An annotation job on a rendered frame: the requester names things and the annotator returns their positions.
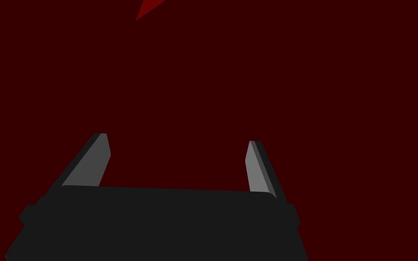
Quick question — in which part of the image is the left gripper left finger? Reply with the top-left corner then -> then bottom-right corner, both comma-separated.
49,133 -> 112,193

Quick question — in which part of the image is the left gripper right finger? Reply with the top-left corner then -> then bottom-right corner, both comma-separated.
245,140 -> 288,203

